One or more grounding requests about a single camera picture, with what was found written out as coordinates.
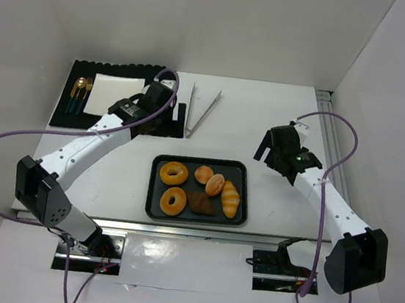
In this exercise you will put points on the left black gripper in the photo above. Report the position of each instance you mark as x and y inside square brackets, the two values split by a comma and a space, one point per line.
[169, 119]

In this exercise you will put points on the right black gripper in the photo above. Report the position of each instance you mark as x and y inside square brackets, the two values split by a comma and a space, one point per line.
[271, 150]

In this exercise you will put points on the metal tongs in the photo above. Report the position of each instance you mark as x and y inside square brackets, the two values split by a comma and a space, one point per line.
[193, 122]

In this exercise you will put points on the glazed donut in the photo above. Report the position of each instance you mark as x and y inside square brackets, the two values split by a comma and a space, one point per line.
[174, 173]
[173, 201]

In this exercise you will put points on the yellow striped croissant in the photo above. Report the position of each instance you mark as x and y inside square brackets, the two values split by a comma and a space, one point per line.
[230, 199]

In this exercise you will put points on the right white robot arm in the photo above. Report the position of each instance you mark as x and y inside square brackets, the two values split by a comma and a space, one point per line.
[359, 254]

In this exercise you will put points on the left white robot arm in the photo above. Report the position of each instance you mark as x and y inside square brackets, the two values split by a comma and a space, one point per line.
[41, 184]

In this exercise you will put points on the round orange bun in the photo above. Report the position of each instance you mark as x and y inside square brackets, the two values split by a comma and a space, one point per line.
[202, 174]

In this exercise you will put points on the chocolate croissant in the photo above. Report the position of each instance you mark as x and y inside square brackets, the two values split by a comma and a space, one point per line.
[199, 203]

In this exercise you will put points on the white square plate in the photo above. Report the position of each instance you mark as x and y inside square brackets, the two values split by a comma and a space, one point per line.
[107, 90]

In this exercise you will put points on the gold fork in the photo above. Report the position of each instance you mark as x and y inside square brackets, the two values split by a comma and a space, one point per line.
[89, 85]

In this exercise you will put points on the gold spoon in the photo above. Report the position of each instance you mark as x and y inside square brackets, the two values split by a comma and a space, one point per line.
[77, 87]

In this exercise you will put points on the black placemat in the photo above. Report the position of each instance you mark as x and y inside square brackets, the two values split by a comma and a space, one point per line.
[90, 69]

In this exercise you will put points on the aluminium rail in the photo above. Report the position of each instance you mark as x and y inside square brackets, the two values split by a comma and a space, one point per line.
[331, 143]

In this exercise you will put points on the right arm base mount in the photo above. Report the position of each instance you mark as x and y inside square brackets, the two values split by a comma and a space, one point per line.
[274, 271]

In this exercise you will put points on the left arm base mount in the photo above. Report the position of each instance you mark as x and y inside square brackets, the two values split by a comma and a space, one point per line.
[105, 257]

